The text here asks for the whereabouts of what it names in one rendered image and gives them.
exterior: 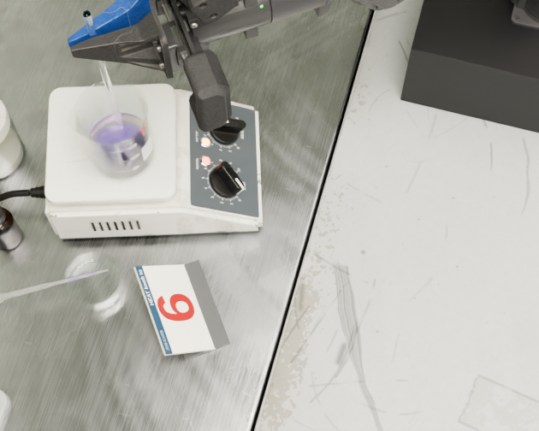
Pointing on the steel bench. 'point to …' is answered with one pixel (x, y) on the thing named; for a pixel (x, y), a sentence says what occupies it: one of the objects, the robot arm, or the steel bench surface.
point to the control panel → (240, 202)
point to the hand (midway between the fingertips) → (112, 34)
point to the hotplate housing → (182, 207)
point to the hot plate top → (74, 174)
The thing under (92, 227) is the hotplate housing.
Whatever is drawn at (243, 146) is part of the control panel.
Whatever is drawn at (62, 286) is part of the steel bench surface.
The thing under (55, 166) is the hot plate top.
